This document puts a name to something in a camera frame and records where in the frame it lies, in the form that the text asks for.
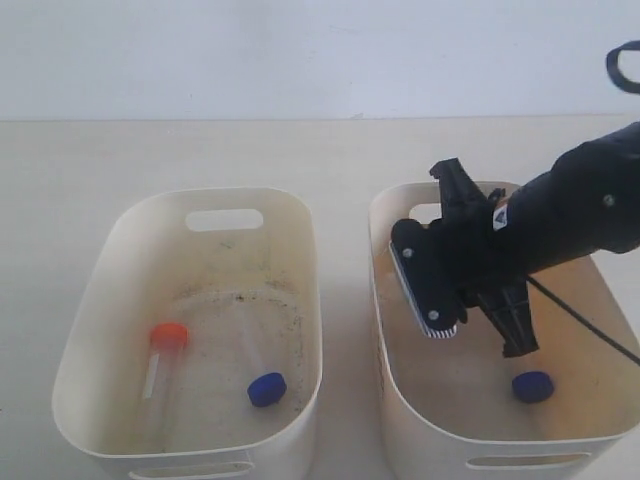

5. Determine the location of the orange-capped clear tube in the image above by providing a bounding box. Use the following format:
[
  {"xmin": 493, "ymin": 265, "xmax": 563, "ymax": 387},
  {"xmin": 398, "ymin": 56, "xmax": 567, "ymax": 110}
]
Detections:
[{"xmin": 139, "ymin": 322, "xmax": 189, "ymax": 444}]

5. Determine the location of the cream plastic bin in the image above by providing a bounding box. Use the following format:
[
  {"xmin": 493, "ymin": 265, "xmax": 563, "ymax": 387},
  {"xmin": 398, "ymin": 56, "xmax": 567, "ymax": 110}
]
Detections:
[
  {"xmin": 52, "ymin": 187, "xmax": 323, "ymax": 479},
  {"xmin": 369, "ymin": 182, "xmax": 639, "ymax": 479}
]

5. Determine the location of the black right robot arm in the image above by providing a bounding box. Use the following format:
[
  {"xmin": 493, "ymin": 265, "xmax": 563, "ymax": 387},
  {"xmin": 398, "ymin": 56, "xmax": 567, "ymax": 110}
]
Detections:
[{"xmin": 427, "ymin": 122, "xmax": 639, "ymax": 358}]

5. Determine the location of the blue-capped tube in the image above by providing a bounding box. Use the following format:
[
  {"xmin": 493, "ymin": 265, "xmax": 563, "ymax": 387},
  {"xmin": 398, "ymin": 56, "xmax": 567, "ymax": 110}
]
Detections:
[
  {"xmin": 237, "ymin": 310, "xmax": 288, "ymax": 408},
  {"xmin": 511, "ymin": 370, "xmax": 555, "ymax": 404}
]

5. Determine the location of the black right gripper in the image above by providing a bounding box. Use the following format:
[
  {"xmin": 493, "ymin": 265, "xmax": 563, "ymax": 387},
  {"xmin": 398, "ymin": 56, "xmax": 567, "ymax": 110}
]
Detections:
[{"xmin": 429, "ymin": 158, "xmax": 539, "ymax": 358}]

